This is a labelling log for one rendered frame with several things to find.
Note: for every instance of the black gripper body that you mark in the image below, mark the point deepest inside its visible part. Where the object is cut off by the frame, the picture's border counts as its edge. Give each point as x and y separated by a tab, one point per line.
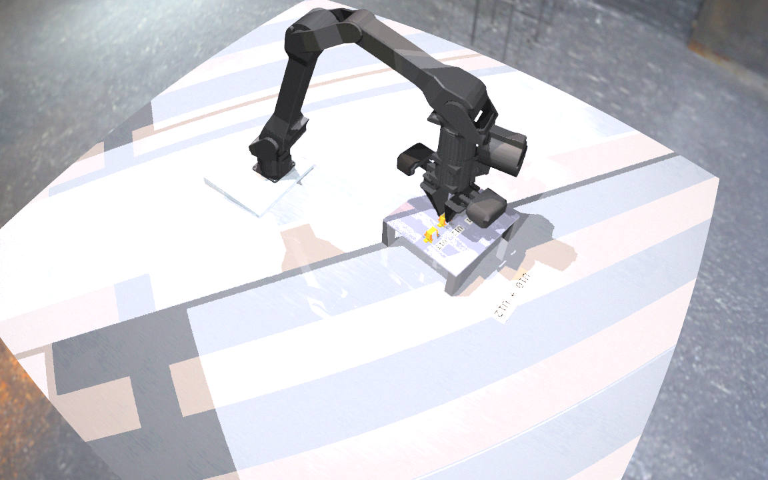
453	176

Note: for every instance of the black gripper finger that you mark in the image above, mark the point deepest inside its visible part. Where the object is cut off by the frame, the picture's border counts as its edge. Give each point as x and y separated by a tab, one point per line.
437	197
451	209

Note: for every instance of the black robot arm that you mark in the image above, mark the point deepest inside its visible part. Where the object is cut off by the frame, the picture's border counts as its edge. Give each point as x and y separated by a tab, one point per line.
455	95

